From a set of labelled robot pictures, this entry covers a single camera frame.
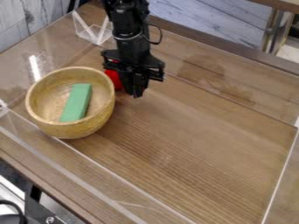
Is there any wooden bowl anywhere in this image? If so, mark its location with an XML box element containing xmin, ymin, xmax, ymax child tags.
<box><xmin>25</xmin><ymin>66</ymin><xmax>116</xmax><ymax>139</ymax></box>

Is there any black cable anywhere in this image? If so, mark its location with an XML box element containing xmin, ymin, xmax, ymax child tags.
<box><xmin>142</xmin><ymin>23</ymin><xmax>164</xmax><ymax>46</ymax></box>

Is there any green rectangular block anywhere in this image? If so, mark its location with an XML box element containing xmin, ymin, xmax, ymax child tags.
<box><xmin>60</xmin><ymin>83</ymin><xmax>92</xmax><ymax>123</ymax></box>

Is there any metal table leg frame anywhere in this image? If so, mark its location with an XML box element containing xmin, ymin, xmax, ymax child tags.
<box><xmin>260</xmin><ymin>9</ymin><xmax>296</xmax><ymax>55</ymax></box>

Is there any red fruit with green stem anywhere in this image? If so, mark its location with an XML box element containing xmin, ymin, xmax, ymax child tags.
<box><xmin>105</xmin><ymin>69</ymin><xmax>122</xmax><ymax>90</ymax></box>

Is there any black equipment base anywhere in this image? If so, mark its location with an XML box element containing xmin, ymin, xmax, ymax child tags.
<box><xmin>0</xmin><ymin>185</ymin><xmax>66</xmax><ymax>224</ymax></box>

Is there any clear acrylic tray wall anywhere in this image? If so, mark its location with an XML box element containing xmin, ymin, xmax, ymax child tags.
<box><xmin>0</xmin><ymin>96</ymin><xmax>296</xmax><ymax>224</ymax></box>

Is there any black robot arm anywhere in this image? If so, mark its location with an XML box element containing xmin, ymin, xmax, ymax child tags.
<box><xmin>101</xmin><ymin>0</ymin><xmax>164</xmax><ymax>98</ymax></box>

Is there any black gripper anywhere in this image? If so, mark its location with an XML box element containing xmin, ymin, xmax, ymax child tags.
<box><xmin>101</xmin><ymin>49</ymin><xmax>164</xmax><ymax>98</ymax></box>

